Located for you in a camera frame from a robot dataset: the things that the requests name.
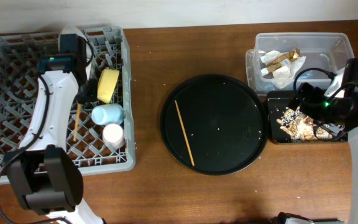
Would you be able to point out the food scraps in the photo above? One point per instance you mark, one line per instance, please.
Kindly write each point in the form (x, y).
(298, 127)

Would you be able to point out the grey plate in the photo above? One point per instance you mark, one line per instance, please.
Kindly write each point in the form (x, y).
(89, 49)

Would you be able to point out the white napkin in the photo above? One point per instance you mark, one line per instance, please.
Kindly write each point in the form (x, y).
(284, 73)

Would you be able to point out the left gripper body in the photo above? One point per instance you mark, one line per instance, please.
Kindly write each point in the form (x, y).
(89, 91)

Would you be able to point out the yellow bowl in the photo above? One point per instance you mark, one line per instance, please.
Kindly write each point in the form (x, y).
(107, 84)

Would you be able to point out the round black tray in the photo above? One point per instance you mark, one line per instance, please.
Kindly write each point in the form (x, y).
(226, 124)

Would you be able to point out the gold snack wrapper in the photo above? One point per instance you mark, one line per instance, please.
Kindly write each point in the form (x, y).
(274, 60)

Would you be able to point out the grey dishwasher rack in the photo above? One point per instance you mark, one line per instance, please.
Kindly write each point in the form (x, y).
(19, 55)

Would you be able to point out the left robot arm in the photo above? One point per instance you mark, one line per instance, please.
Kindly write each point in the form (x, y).
(41, 173)

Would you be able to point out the pink cup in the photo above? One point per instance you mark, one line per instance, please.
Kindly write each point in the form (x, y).
(113, 135)

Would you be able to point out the blue cup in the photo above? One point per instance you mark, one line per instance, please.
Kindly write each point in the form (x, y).
(107, 114)

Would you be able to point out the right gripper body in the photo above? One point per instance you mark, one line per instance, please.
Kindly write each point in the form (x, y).
(316, 104)

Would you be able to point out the clear plastic bin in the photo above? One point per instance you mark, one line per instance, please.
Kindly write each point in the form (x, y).
(328, 51)

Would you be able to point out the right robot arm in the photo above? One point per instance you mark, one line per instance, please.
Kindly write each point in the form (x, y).
(337, 105)

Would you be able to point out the wooden chopstick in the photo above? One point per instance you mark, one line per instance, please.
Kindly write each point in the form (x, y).
(78, 112)
(184, 134)

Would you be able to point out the black rectangular tray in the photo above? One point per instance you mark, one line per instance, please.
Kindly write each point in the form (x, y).
(277, 102)

